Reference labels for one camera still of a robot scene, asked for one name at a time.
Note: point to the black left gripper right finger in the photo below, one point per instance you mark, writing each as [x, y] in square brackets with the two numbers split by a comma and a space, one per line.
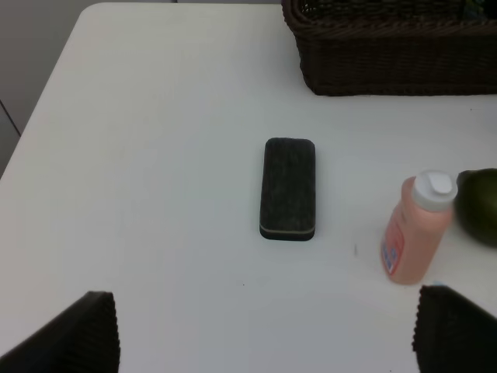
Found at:
[452, 333]

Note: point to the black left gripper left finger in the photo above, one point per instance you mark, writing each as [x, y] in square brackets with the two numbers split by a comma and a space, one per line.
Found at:
[83, 338]

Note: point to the pink lotion bottle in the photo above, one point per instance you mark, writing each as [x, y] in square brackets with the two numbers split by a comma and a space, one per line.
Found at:
[417, 225]

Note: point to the green lime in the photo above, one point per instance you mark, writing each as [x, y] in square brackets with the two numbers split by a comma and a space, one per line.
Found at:
[475, 204]

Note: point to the black whiteboard eraser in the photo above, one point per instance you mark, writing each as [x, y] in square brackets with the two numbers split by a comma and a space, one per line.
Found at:
[288, 195]

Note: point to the dark brown wicker basket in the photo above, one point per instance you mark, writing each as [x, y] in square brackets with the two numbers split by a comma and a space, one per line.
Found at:
[395, 48]

